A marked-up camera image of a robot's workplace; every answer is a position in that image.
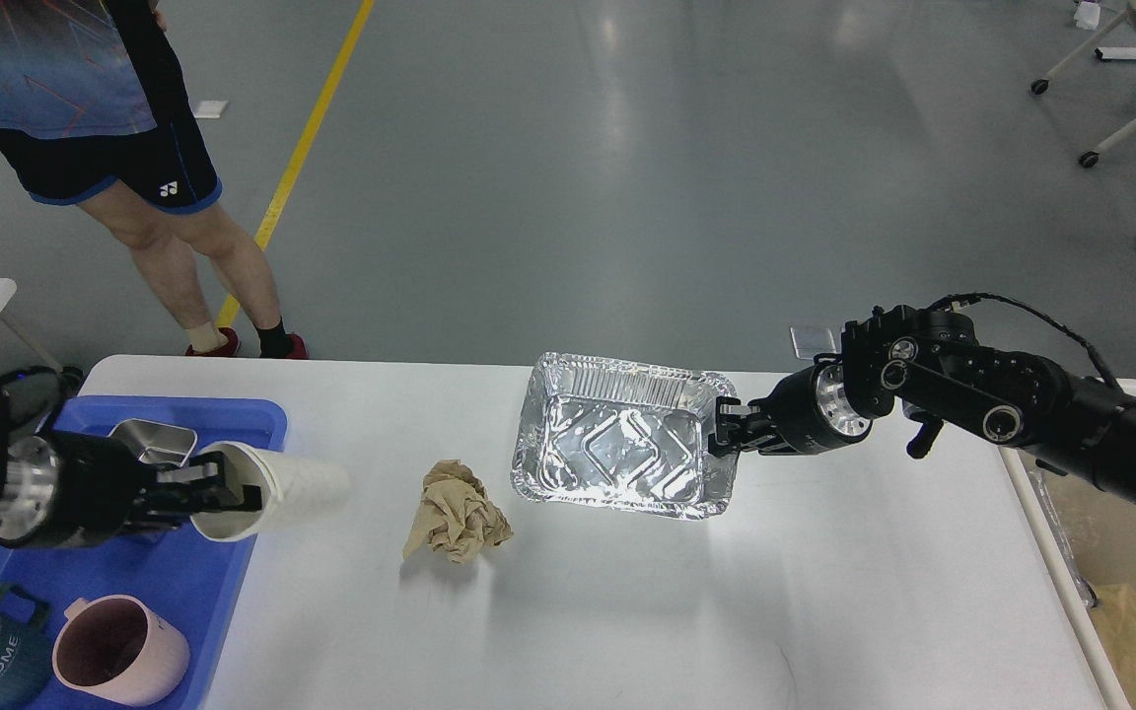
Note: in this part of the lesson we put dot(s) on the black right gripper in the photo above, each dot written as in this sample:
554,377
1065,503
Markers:
809,411

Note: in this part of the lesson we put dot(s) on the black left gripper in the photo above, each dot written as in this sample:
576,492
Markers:
70,490

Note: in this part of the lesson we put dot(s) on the stainless steel rectangular container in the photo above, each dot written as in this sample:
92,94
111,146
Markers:
156,443

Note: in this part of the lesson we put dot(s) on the white paper cup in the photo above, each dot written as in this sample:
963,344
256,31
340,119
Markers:
294,491

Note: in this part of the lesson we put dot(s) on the aluminium foil tray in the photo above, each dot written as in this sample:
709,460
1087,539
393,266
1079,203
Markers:
621,435

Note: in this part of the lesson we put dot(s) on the pink mug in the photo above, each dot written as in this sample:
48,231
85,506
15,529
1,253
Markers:
118,649

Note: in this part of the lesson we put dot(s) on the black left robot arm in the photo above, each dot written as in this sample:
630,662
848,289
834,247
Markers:
141,513

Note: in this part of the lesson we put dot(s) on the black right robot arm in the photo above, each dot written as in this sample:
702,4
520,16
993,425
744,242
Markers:
931,360

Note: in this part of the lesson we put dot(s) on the blue plastic tray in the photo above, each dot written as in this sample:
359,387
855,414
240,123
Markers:
190,581

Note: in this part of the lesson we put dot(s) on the floor plate left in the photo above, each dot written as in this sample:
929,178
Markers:
811,342

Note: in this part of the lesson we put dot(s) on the beige plastic bin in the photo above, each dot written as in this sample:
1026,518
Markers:
1087,538

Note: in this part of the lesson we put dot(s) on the person in patterned shirt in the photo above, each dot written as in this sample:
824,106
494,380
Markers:
94,114

